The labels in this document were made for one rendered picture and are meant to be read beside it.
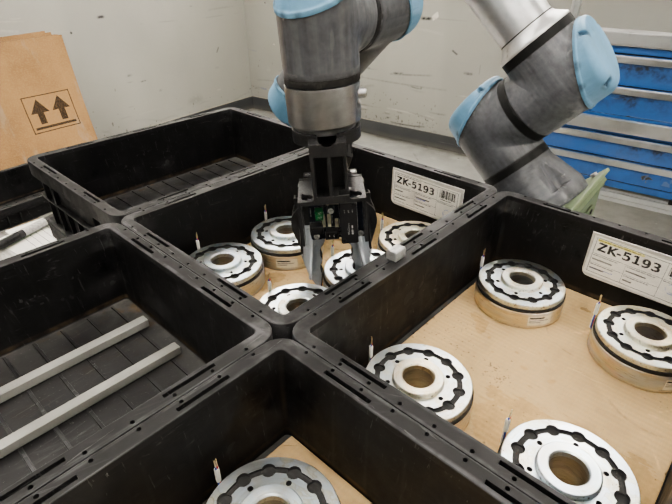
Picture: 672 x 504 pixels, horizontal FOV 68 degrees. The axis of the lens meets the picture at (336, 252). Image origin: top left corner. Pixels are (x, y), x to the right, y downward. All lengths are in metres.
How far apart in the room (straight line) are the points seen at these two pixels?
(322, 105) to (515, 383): 0.34
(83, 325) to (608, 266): 0.63
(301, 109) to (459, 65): 3.01
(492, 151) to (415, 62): 2.76
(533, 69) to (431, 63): 2.75
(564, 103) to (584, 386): 0.42
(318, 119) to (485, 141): 0.43
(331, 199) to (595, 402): 0.33
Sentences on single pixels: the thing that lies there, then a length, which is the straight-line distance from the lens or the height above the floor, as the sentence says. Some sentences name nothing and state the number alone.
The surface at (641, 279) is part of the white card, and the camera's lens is 0.68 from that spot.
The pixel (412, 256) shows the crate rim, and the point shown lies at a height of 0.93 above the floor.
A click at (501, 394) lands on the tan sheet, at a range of 0.54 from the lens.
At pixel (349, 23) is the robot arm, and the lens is 0.49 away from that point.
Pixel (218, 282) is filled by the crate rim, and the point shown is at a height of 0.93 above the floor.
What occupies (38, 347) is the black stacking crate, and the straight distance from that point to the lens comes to 0.65.
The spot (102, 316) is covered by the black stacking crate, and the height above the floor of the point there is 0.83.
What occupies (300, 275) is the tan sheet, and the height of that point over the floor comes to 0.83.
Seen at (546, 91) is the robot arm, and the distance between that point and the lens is 0.82.
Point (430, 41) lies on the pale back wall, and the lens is 3.54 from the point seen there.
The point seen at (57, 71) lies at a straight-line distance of 3.37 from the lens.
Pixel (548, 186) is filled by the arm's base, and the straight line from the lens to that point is 0.86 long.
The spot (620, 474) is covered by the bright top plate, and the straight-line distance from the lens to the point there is 0.48.
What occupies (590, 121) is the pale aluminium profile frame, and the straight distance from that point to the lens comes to 2.37.
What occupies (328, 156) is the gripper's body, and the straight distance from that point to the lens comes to 0.49.
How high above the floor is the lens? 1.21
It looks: 32 degrees down
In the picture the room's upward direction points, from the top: straight up
